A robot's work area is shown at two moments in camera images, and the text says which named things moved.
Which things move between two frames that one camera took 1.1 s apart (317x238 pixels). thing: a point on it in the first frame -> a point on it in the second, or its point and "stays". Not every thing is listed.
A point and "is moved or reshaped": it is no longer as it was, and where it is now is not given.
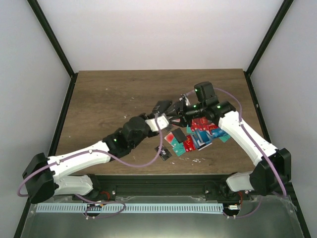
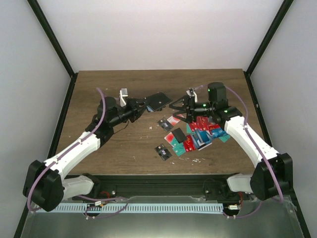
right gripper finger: (183, 123) -> (182, 115)
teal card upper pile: (179, 148) stays
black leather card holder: (164, 104) is moved or reshaped
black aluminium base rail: (163, 186) stays
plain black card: (179, 135) stays
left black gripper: (144, 116) -> (136, 110)
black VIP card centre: (164, 152) stays
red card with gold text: (189, 144) stays
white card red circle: (169, 138) stays
